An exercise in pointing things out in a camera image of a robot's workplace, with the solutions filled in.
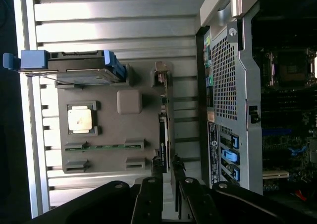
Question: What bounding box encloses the blue slot retention clip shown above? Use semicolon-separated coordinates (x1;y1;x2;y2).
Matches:
229;134;240;150
232;168;241;185
221;146;240;169

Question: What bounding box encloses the green RAM stick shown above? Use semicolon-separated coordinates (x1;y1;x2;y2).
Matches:
64;141;146;152

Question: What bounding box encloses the grey parts rack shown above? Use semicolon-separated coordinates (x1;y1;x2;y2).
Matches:
54;59;175;174

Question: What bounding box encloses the white expansion slot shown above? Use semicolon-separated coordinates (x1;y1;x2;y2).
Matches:
262;170;290;180

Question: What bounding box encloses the silver CPU chip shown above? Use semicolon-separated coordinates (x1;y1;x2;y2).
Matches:
67;105;94;132

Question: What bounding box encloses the green motherboard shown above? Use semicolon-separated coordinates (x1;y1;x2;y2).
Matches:
255;15;317;202

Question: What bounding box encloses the black grey PC case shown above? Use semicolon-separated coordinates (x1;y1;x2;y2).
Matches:
195;0;317;204

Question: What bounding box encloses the hard disk in blue caddy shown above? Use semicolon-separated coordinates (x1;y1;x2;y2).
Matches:
2;49;131;86

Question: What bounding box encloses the CPU socket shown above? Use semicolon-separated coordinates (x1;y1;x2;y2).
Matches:
264;48;317;88

